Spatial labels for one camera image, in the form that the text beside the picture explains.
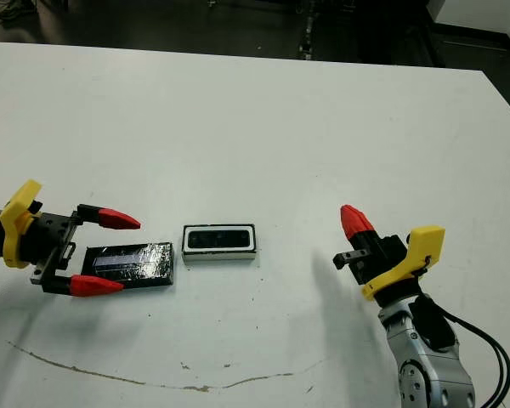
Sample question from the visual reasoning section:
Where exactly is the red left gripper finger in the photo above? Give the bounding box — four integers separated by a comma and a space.
76, 204, 141, 230
42, 275, 125, 298

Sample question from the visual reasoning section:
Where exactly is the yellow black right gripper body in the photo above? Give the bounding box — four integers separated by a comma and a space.
333, 226, 446, 305

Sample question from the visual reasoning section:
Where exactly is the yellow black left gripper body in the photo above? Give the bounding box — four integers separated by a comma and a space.
0, 180, 80, 294

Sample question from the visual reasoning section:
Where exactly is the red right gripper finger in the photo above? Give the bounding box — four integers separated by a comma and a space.
340, 205, 373, 252
344, 205, 383, 247

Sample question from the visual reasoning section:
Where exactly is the black camera box lid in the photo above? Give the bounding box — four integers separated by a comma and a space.
80, 241, 174, 286

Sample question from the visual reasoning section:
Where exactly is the slim black camera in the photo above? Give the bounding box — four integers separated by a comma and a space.
187, 228, 250, 250

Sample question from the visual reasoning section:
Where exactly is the metal pole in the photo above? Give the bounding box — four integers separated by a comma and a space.
298, 0, 319, 60

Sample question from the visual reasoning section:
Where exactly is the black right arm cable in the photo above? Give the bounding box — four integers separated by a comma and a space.
445, 311, 510, 408

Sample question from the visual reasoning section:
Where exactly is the camera box base white inlay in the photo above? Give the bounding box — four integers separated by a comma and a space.
181, 224, 258, 267

